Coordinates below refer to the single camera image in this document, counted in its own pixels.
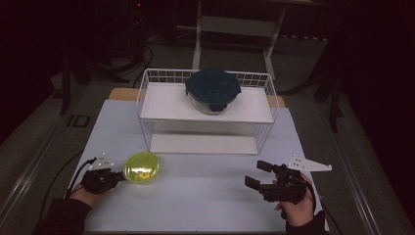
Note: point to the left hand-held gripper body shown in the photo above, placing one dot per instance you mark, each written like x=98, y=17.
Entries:
x=98, y=179

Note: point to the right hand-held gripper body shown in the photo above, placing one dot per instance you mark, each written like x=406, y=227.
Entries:
x=287, y=187

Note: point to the yellow-green lidded container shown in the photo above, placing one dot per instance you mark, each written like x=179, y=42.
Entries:
x=141, y=168

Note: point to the dark blue round lidded container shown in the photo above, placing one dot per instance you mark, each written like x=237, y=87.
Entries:
x=212, y=86

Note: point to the person's left hand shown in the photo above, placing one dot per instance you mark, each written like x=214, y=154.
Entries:
x=86, y=197

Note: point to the person's right hand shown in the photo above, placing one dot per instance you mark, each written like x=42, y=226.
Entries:
x=300, y=212

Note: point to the white table cover sheet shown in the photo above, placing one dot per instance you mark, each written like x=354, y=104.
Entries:
x=208, y=196

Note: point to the black floor socket plate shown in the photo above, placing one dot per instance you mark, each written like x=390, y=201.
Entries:
x=78, y=121

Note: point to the black metal stand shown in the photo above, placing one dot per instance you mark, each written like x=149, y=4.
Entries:
x=333, y=101
x=66, y=88

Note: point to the white metal desk frame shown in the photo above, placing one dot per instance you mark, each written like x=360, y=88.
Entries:
x=236, y=27

